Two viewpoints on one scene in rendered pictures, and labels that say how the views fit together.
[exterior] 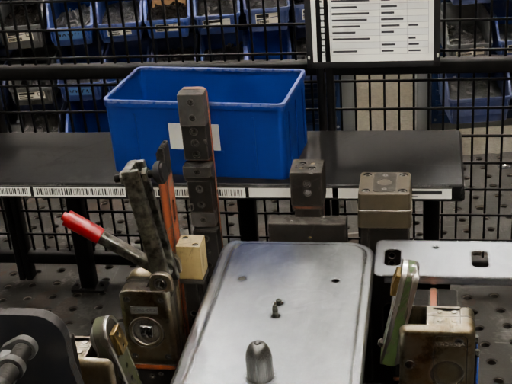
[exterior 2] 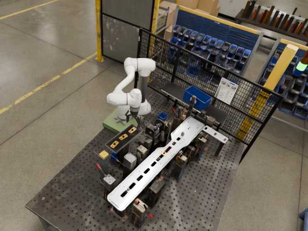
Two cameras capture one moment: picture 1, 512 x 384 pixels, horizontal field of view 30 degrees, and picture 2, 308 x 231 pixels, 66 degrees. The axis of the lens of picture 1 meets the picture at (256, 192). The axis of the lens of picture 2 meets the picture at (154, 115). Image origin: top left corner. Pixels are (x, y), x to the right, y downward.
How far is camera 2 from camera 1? 1.50 m
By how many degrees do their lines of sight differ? 23
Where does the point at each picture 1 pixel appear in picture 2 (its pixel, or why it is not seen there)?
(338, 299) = (196, 130)
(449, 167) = (222, 119)
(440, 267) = (210, 132)
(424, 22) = (230, 100)
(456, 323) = (203, 140)
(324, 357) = (189, 136)
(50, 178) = (174, 95)
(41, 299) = (167, 105)
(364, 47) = (221, 98)
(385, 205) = (209, 121)
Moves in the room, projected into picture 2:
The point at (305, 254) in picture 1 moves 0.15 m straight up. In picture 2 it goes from (196, 122) to (200, 113)
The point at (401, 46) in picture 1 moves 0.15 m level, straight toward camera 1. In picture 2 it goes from (226, 101) to (221, 107)
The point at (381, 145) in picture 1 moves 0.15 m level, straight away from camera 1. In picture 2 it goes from (217, 111) to (222, 105)
